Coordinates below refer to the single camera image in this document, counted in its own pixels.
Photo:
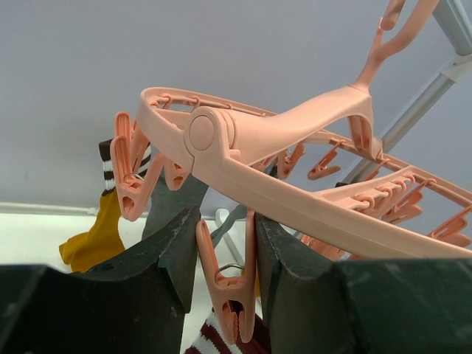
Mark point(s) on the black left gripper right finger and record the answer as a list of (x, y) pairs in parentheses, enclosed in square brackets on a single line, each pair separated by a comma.
[(314, 305)]

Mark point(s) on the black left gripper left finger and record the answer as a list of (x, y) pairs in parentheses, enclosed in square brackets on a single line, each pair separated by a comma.
[(132, 303)]

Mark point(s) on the maroon white striped sock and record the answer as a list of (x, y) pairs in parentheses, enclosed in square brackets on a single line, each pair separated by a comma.
[(210, 340)]

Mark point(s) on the grey sock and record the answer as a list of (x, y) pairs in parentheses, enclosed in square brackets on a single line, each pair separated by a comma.
[(238, 213), (166, 204)]

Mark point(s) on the pink round clip hanger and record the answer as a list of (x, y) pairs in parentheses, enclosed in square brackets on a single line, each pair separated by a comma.
[(247, 153)]

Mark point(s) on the mustard brown striped sock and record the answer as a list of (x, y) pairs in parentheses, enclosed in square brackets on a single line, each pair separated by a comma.
[(257, 282)]

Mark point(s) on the white drying rack stand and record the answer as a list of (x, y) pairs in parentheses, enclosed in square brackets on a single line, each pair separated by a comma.
[(455, 23)]

